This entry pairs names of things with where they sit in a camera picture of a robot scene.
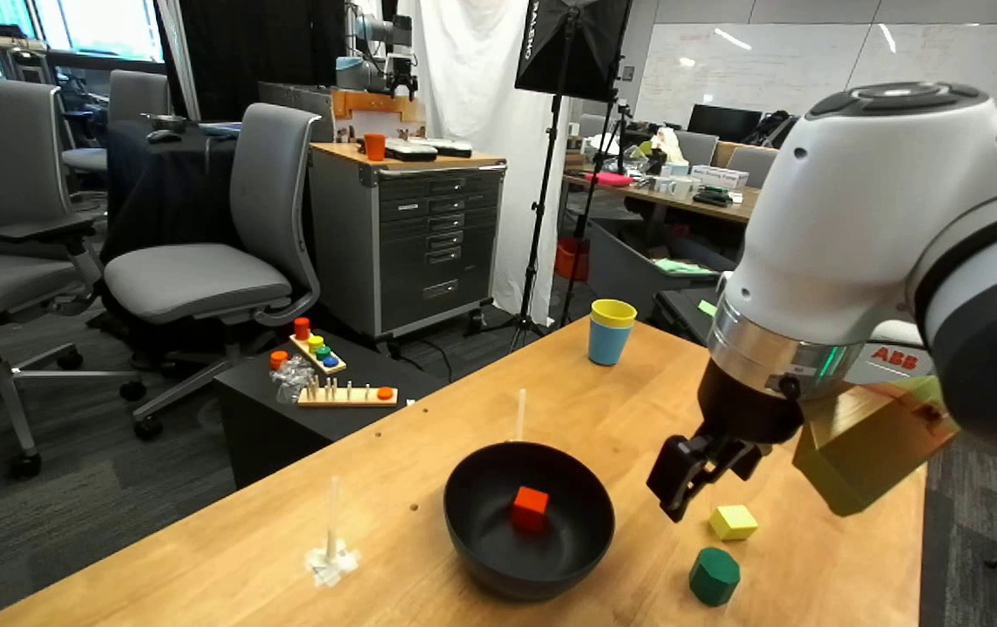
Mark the black cloth covered table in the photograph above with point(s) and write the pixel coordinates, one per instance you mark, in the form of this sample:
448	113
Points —
169	187

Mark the green cylinder block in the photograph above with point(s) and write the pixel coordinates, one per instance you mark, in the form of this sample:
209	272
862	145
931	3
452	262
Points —
712	577

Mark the orange capped clear bottle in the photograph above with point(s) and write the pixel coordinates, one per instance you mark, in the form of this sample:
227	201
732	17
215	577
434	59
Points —
287	374

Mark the grey storage bin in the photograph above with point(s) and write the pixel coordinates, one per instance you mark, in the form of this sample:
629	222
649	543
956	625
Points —
637	272

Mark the white ABB robot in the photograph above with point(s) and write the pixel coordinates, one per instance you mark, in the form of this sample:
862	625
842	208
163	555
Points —
894	360

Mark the black bowl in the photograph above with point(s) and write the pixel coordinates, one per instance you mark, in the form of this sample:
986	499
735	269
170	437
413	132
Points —
484	561

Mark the black low table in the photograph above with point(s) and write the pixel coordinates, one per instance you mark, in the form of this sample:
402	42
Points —
277	430

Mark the bright window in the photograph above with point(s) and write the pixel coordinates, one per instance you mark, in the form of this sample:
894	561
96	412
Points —
91	22

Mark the colourful peg toy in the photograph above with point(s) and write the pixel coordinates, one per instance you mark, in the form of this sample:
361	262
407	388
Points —
313	351

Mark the white flat device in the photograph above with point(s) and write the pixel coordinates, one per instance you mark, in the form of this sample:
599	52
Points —
413	147

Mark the black softbox light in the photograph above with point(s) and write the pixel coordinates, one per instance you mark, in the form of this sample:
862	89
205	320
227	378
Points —
568	45

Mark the cluttered wooden desk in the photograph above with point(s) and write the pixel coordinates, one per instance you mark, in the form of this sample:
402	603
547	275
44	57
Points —
683	204

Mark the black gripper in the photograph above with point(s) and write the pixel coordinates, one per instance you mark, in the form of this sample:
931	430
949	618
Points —
751	404

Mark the yellow cube block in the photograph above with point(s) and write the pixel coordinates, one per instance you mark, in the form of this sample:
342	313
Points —
732	525

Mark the dark flat device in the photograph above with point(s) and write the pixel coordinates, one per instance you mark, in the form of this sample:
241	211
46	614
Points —
455	147

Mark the wooden toy board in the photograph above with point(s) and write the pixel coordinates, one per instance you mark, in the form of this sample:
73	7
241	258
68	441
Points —
346	396

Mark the yellowish wrist camera box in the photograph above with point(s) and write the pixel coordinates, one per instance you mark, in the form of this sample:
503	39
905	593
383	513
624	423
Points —
869	448

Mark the grey metal drawer cabinet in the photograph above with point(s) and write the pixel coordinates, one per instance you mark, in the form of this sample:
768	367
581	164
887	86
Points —
404	244

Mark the orange labelled box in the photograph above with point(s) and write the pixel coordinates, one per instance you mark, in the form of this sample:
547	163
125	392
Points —
376	110

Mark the white curtain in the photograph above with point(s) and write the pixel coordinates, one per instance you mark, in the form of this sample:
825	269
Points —
466	115

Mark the red cube block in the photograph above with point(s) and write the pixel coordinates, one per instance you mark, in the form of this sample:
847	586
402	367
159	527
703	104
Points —
532	509

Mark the black curtain panel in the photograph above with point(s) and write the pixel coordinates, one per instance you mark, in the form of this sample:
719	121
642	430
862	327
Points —
264	45

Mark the clear plastic stand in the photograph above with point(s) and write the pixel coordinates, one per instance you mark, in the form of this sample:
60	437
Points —
517	418
333	558

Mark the yellow plastic cup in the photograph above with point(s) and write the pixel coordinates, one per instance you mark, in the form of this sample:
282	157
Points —
613	310

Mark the black equipment case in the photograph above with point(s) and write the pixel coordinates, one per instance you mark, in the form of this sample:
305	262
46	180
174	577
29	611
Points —
683	306

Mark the orange cup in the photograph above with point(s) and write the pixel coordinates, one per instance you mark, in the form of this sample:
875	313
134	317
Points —
373	147

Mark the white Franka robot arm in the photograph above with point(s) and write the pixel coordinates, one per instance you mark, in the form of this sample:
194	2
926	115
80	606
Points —
905	232

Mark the black light stand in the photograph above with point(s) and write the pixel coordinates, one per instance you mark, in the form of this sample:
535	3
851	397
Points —
541	196

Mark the blue plastic cup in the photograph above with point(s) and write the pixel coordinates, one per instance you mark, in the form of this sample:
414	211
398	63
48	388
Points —
606	345

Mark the black computer monitor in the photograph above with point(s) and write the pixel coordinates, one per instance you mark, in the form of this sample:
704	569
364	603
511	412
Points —
722	123

